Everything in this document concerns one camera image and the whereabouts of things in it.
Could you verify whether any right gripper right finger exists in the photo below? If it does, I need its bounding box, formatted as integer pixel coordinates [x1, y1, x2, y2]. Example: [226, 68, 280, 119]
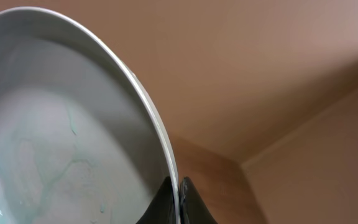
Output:
[179, 177, 218, 224]

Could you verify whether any white plate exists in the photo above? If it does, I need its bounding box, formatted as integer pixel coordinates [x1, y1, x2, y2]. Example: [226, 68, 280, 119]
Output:
[0, 7, 180, 223]

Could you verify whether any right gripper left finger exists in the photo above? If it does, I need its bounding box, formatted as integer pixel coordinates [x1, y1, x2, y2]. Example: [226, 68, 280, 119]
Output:
[136, 177, 176, 224]

